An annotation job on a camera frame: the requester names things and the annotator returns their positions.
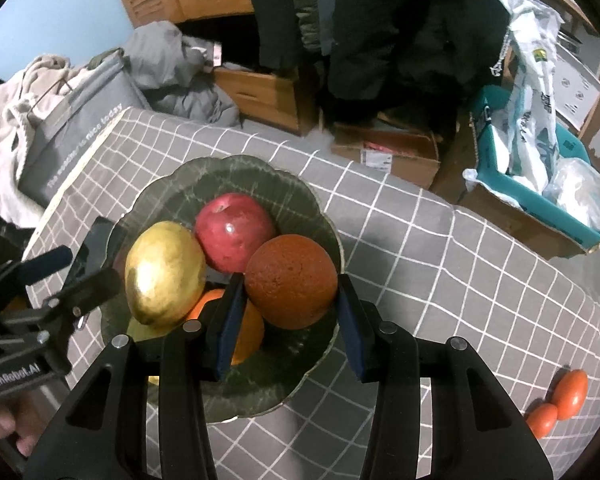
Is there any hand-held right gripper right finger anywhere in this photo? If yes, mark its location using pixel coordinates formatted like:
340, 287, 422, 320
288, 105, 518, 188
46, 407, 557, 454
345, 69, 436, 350
336, 274, 555, 480

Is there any small orange-red tomato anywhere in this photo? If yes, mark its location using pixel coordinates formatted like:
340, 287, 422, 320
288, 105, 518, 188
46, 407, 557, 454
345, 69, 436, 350
525, 403, 559, 438

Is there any large cardboard box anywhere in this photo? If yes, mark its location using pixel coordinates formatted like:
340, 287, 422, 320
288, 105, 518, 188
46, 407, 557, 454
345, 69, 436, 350
432, 110, 600, 261

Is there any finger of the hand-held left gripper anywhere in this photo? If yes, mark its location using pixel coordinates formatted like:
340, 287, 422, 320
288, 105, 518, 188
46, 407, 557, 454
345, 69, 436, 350
0, 246, 75, 301
40, 267, 123, 331

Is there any grey jacket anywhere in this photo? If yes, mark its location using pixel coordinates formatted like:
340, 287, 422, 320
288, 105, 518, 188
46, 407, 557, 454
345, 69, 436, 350
122, 21, 241, 128

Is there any dark smartphone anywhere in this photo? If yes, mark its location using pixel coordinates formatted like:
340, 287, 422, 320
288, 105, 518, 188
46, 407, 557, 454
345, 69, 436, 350
70, 216, 116, 291

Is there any large orange-red tomato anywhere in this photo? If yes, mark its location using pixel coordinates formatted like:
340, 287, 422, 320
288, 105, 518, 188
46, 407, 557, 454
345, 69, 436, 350
550, 369, 589, 421

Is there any brown cardboard box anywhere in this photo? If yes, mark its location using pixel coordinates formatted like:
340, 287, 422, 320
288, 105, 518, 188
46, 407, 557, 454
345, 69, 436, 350
330, 120, 441, 188

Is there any wooden drawer cabinet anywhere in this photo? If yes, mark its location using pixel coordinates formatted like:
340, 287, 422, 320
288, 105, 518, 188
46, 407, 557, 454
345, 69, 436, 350
214, 66, 306, 136

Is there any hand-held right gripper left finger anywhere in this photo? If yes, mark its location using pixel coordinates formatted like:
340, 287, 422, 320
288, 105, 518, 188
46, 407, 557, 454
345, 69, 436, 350
24, 272, 247, 480

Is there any grey checked tablecloth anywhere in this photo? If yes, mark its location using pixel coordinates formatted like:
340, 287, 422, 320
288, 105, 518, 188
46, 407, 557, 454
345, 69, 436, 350
22, 107, 600, 480

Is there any grey fabric storage bag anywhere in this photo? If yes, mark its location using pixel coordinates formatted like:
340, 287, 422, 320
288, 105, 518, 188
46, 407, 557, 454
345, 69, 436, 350
17, 50, 153, 206

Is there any black hanging coat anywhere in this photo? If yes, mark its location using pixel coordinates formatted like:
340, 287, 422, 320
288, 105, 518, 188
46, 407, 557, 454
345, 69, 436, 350
250, 0, 331, 68

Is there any white printed plastic bag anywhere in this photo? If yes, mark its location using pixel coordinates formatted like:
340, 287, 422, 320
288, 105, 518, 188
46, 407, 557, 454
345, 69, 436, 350
490, 0, 566, 196

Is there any dark green glass plate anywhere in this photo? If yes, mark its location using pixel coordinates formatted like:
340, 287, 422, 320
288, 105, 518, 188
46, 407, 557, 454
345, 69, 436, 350
100, 155, 345, 423

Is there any red apple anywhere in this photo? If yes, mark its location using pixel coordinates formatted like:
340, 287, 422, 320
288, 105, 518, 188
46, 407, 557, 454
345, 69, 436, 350
194, 192, 277, 275

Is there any russet brown orange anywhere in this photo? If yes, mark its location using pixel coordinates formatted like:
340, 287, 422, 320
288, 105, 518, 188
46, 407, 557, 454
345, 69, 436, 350
244, 234, 340, 331

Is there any green padded jacket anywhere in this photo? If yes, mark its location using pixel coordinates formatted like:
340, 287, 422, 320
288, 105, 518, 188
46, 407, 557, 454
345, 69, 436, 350
295, 0, 331, 56

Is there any person's left hand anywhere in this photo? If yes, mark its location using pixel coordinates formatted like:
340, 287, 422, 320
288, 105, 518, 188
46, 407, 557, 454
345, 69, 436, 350
0, 397, 38, 461

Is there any clear plastic bag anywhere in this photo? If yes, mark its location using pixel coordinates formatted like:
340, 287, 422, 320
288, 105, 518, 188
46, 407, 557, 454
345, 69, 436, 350
542, 157, 600, 231

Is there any large dark hanging coat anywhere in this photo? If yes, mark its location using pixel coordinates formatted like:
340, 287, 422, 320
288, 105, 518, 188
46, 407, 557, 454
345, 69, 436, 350
327, 0, 511, 111

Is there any bright orange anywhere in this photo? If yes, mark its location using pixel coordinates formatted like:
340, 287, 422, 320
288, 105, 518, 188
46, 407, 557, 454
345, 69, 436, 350
185, 287, 266, 367

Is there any teal box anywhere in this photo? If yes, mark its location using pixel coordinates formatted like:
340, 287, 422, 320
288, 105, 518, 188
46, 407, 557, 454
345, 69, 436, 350
462, 85, 600, 253

